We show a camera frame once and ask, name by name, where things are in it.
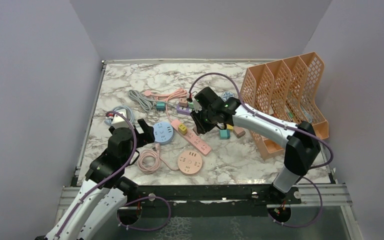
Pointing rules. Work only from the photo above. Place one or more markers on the pink round power socket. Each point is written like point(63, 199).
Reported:
point(190, 162)

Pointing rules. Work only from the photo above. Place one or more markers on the blue patterned tape roll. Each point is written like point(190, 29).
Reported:
point(226, 95)

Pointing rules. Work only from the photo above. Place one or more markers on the pink long power strip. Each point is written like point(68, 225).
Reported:
point(193, 139)

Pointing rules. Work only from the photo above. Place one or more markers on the dusty pink charger plug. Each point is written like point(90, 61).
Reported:
point(238, 131)

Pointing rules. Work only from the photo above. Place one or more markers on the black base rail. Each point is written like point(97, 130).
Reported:
point(195, 201)

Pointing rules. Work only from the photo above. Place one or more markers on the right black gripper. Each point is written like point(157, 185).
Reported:
point(202, 128)

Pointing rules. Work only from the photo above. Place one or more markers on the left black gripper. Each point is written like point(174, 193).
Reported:
point(147, 136)

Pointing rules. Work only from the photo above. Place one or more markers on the yellow charger plug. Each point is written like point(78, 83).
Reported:
point(230, 127)
point(182, 129)

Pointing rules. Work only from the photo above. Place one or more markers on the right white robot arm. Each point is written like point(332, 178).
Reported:
point(298, 140)

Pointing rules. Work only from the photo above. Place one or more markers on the purple power strip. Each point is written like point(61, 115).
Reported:
point(183, 110)

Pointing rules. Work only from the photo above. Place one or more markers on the blue round power socket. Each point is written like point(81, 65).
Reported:
point(163, 133)

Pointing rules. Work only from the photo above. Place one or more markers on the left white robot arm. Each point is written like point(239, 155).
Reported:
point(105, 187)

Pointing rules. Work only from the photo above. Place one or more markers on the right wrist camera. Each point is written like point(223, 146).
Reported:
point(196, 105)

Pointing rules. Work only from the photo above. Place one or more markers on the orange mesh file organizer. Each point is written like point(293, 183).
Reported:
point(286, 89)

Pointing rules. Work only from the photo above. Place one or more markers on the teal plug near cables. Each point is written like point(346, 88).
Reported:
point(160, 106)

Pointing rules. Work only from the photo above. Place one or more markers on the pink dual USB charger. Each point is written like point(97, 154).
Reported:
point(183, 102)

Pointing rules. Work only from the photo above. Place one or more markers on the teal charger plug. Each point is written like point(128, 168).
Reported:
point(224, 134)

